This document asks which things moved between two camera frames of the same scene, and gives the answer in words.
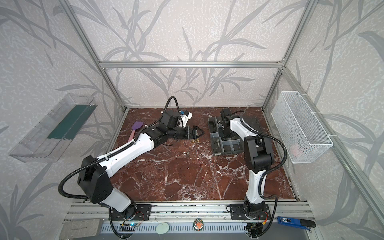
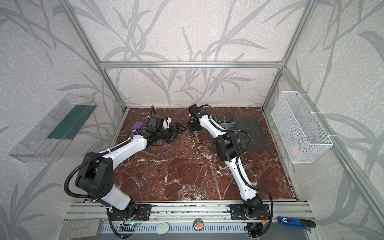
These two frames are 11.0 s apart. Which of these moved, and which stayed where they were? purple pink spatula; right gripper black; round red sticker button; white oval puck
Moved: right gripper black
Stayed: round red sticker button; white oval puck; purple pink spatula
